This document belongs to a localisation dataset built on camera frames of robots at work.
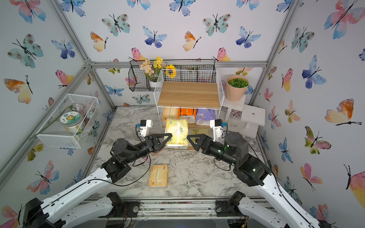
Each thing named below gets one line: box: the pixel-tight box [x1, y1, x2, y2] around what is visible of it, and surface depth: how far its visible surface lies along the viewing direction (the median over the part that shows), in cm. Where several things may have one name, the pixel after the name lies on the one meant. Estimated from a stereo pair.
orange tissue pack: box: [178, 108, 197, 119], surface depth 78 cm
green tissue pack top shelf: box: [164, 118, 190, 150], surface depth 60 cm
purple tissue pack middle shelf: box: [195, 108, 217, 126], surface depth 78 cm
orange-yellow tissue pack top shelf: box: [149, 164, 169, 188], surface depth 81 cm
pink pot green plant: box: [225, 75, 250, 102], surface depth 87 cm
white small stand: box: [222, 95, 266, 139], surface depth 96 cm
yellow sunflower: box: [165, 64, 177, 78], surface depth 84 cm
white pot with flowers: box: [139, 56, 167, 88], surface depth 85 cm
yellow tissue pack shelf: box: [162, 107, 179, 122], surface depth 80 cm
